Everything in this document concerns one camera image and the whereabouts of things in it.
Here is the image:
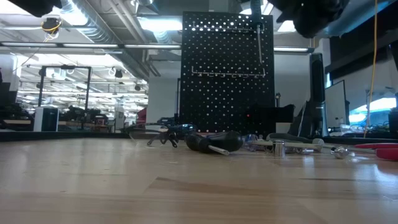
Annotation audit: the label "black metal pegboard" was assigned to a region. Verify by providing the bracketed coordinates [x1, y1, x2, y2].
[180, 11, 275, 135]

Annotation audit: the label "red T-handle hex key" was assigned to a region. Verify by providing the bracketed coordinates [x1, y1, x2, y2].
[348, 146, 398, 162]
[353, 142, 398, 150]

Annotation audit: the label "silver wire tool rail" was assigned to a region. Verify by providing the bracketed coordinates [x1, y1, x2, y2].
[191, 65, 267, 78]

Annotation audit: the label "black ceiling device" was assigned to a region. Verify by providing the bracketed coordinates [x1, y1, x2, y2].
[41, 17, 63, 42]

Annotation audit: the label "black tall column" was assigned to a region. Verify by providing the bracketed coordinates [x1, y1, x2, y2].
[309, 52, 327, 138]

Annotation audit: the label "silver ventilation duct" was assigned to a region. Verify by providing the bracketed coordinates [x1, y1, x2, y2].
[60, 0, 150, 80]

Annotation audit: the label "red cabinet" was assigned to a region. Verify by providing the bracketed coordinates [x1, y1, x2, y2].
[136, 108, 147, 125]

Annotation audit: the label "grey black handle screwdriver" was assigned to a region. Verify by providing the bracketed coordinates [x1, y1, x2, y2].
[267, 133, 325, 147]

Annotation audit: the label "large black handle screwdriver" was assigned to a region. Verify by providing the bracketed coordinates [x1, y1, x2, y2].
[185, 130, 244, 156]

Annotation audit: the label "white box cabinet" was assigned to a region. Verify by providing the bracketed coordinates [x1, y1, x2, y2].
[33, 106, 60, 133]

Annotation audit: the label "short chrome socket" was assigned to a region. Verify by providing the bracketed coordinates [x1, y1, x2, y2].
[273, 139, 286, 158]

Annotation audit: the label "clear black safety glasses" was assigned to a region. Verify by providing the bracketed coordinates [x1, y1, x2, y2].
[128, 123, 189, 149]

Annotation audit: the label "blue clear handle screwdriver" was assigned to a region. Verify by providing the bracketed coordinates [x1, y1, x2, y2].
[242, 133, 259, 152]

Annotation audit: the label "black metal stand frame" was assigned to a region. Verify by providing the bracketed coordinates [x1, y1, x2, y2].
[37, 64, 93, 131]

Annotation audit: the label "small chrome adapter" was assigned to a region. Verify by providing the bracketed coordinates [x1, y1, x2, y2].
[329, 146, 349, 160]

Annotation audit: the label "black plastic bin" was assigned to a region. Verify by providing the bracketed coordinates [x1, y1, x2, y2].
[247, 104, 295, 135]

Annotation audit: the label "long ceiling light bar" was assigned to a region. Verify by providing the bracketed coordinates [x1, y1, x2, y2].
[0, 42, 312, 53]

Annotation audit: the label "white panel monitor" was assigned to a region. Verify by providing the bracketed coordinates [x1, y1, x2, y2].
[325, 80, 348, 128]

